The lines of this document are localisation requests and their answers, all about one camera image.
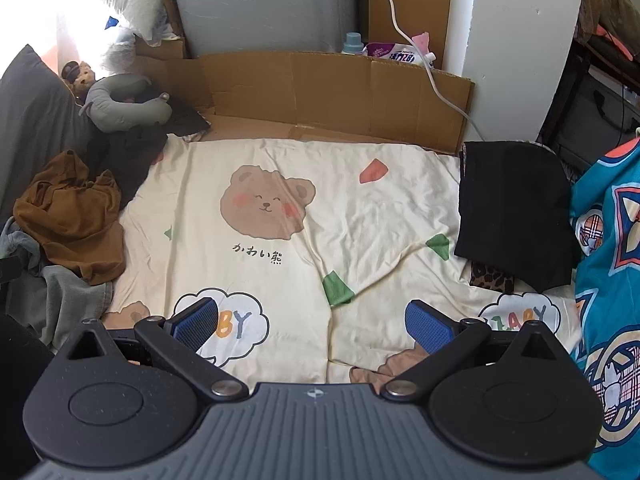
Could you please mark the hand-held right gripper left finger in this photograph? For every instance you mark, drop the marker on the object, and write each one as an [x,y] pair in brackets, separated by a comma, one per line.
[192,322]

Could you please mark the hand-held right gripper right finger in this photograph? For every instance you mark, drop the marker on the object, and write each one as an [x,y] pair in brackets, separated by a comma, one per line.
[430,327]

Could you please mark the brown printed t-shirt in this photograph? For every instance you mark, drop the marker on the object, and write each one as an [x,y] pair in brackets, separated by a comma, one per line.
[70,220]

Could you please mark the leopard print cloth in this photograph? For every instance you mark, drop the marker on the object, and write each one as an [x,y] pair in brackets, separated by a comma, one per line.
[492,277]

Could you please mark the grey-blue sweatshirt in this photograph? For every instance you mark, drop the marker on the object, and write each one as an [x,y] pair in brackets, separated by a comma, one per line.
[65,295]

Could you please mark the cream bear printed bed sheet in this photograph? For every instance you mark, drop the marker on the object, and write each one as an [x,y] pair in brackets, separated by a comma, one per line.
[350,210]

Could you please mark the folded black sweater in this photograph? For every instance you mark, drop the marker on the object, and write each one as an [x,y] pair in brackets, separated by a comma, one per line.
[510,210]

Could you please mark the crumpled black garment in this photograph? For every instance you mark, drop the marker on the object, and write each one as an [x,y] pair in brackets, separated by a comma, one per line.
[125,160]

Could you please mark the teal printed blanket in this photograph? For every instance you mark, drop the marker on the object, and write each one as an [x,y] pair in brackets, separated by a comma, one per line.
[615,260]

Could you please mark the grey neck pillow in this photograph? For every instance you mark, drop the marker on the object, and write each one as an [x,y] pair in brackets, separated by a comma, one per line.
[107,100]

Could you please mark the dark grey pillow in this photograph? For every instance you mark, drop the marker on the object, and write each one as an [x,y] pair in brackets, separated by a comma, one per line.
[35,120]

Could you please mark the brown cardboard sheet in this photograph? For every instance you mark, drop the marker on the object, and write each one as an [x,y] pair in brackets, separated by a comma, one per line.
[325,90]

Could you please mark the brown teddy bear plush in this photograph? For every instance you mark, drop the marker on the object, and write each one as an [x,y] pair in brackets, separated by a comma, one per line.
[80,77]

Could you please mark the dark storage shelf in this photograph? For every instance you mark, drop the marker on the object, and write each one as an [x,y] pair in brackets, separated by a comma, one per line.
[595,110]

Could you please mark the purple white refill pouch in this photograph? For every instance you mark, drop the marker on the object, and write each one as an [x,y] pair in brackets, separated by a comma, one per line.
[395,52]

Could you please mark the bottle with blue cap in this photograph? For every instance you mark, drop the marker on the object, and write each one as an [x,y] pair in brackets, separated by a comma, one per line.
[351,45]

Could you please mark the grey plastic-wrapped board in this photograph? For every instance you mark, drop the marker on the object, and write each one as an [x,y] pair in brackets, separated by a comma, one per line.
[260,5]

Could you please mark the brown cardboard box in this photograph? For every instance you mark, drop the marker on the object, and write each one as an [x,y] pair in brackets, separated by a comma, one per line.
[420,0]

